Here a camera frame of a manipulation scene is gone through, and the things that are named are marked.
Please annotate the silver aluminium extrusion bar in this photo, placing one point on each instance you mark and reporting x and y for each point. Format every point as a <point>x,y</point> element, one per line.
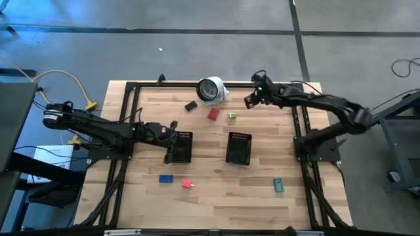
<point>121,232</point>
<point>310,233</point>

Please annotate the black side desk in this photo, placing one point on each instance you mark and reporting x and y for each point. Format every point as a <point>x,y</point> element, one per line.
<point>16,124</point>

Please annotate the black bag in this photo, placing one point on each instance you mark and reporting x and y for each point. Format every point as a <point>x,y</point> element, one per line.
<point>52,195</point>

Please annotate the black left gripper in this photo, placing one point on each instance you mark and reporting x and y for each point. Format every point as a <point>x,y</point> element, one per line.
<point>157,132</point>

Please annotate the white cylindrical projector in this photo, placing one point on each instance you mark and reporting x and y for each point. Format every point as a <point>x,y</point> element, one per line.
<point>213,88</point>

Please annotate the pink charger white label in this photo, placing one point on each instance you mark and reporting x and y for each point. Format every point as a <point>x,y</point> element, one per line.
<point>187,184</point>

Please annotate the white printed carton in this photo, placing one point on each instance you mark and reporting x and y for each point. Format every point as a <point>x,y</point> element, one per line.
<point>52,157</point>

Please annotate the blue rectangular box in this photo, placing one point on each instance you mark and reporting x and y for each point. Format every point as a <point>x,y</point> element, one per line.
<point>166,178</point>

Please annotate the black slotted plastic basket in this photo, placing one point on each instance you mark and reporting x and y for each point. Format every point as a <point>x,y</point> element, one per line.
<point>239,149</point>
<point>183,147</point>

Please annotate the yellow power plug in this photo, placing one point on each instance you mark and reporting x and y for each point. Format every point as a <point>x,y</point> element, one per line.
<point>75,140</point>

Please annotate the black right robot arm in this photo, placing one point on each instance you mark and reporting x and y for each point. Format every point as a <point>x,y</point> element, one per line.
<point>328,103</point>

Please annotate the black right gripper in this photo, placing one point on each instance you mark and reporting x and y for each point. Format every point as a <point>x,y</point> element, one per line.
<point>265,90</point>

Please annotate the black rectangular power bank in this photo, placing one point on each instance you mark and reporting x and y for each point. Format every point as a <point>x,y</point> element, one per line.
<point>191,106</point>

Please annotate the green small charger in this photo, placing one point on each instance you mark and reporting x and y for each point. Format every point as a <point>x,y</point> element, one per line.
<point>232,115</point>

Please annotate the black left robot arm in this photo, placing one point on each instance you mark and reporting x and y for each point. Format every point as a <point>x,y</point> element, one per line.
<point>98,126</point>

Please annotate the dark red wall charger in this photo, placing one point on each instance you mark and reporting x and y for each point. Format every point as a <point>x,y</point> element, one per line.
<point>213,114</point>

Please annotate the teal cased small device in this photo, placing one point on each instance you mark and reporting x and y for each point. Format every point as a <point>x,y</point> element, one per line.
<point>278,185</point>

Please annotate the grey metal cart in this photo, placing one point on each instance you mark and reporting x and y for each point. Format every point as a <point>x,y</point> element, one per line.
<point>397,154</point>

